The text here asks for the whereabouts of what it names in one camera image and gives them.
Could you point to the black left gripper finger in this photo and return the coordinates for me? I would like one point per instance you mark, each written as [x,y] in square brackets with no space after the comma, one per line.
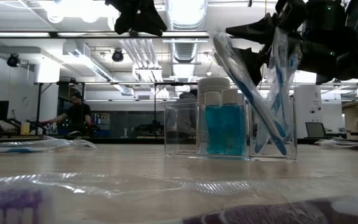
[124,25]
[151,23]

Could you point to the white cylindrical canister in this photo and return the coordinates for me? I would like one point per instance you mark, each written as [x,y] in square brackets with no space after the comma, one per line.
[213,84]

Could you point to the purple white toothbrush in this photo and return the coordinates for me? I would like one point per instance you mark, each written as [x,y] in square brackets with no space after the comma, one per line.
[259,214]

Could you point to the black tripod stand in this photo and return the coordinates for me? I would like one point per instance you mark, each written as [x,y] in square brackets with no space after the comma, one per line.
[39,105]

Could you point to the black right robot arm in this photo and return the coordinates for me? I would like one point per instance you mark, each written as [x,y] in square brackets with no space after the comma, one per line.
[353,40]

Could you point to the yellow container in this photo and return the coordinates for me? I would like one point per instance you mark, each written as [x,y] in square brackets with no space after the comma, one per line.
[25,128]

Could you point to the clear acrylic organizer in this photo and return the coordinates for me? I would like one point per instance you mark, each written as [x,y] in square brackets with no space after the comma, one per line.
[179,124]

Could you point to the black background robot arm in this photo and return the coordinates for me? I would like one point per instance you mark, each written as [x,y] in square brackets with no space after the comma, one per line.
[14,123]

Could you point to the silver ventilation duct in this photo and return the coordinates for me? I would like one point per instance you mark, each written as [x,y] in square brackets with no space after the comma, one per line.
[185,37]

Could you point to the black ceiling spotlight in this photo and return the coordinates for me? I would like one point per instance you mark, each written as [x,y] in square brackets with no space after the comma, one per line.
[117,56]
[12,60]

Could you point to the grey office chair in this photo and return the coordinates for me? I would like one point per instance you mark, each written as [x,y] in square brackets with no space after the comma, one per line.
[315,130]

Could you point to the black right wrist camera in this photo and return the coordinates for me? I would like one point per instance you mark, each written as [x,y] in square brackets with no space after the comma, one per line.
[325,18]

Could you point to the person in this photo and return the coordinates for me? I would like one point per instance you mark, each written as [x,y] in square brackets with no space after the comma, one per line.
[185,105]
[78,115]

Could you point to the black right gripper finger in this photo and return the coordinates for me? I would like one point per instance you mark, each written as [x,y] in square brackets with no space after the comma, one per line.
[255,62]
[256,31]

